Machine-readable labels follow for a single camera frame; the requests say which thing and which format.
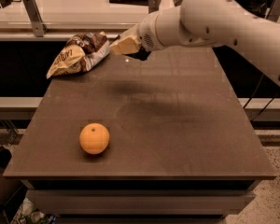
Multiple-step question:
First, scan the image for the black rxbar chocolate wrapper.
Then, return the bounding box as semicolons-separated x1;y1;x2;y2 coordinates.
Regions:
128;48;150;61

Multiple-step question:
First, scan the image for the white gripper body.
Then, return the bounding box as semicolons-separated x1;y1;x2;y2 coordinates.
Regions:
138;12;162;51

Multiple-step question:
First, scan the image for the crumpled packaging on floor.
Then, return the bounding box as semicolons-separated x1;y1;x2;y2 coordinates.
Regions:
10;198;56;224

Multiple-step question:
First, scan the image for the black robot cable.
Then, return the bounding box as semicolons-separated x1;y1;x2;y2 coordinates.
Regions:
242;73;280;123

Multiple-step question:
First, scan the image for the right metal rail bracket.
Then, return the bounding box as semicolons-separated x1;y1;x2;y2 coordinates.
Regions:
266;0;280;22

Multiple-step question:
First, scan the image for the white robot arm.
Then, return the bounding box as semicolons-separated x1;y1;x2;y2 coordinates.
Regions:
110;0;280;87

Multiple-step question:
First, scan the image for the brown chip bag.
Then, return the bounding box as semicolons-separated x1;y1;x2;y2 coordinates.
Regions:
46;32;110;78

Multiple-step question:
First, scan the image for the dark bin on floor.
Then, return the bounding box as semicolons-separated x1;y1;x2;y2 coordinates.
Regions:
0;146;22;205

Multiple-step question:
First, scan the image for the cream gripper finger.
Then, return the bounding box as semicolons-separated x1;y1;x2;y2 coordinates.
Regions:
118;24;139;40
110;35;141;55

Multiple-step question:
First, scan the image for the orange fruit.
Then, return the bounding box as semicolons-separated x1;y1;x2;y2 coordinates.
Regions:
79;123;110;155

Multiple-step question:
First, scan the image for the metal rail bracket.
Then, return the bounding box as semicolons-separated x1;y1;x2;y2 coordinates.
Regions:
266;0;280;22
22;0;48;37
147;0;161;13

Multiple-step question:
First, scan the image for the left metal rail bracket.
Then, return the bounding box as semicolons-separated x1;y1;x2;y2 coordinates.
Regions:
22;0;48;37

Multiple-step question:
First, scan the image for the middle metal rail bracket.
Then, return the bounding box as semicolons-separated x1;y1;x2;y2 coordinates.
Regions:
147;0;161;13

